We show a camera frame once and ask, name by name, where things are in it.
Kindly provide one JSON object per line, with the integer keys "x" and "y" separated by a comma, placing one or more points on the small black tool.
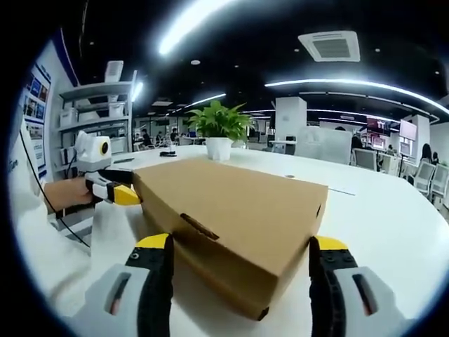
{"x": 167, "y": 153}

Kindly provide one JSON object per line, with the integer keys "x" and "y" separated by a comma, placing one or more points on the white office chair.
{"x": 424, "y": 177}
{"x": 365, "y": 159}
{"x": 441, "y": 182}

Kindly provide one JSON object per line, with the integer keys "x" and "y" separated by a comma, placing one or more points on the person's left hand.
{"x": 75, "y": 192}

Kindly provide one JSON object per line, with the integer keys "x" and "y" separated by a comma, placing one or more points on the potted green plant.
{"x": 219, "y": 123}

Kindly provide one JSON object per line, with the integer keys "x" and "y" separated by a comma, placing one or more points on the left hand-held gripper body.
{"x": 89, "y": 156}

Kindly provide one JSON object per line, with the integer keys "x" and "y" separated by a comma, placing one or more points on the frosted desk partition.
{"x": 322, "y": 145}

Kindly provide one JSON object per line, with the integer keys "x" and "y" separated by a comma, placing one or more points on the ceiling air conditioner vent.
{"x": 329, "y": 47}

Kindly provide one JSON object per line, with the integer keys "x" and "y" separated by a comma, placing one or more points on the blue white wall poster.
{"x": 36, "y": 105}

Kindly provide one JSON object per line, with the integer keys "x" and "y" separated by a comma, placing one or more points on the white storage box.
{"x": 114, "y": 72}

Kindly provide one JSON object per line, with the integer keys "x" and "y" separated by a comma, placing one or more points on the small pink monitor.
{"x": 408, "y": 129}

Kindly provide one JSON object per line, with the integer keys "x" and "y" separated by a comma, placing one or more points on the wide ceiling light strip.
{"x": 182, "y": 31}

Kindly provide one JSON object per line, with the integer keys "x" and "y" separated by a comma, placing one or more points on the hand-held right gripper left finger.
{"x": 151, "y": 281}

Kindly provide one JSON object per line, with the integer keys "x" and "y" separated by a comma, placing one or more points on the grey storage shelf rack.
{"x": 94, "y": 87}

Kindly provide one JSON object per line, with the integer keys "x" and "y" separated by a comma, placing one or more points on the thin ceiling light strip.
{"x": 350, "y": 82}

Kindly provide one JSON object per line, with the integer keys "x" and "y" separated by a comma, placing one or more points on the brown cardboard shoe box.
{"x": 238, "y": 217}

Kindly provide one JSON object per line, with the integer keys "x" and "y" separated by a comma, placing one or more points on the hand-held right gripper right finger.
{"x": 333, "y": 288}

